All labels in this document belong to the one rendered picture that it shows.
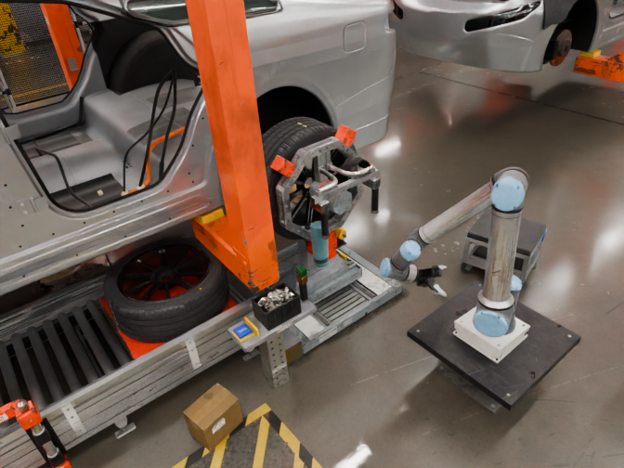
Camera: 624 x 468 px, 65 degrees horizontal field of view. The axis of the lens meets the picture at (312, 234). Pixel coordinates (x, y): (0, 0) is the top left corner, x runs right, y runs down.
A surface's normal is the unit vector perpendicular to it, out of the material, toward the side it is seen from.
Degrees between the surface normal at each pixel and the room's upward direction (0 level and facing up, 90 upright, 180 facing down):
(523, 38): 90
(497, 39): 89
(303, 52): 90
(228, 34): 90
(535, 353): 0
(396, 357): 0
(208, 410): 0
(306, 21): 80
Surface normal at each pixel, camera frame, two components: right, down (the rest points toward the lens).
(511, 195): -0.50, 0.34
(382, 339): -0.06, -0.82
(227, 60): 0.61, 0.43
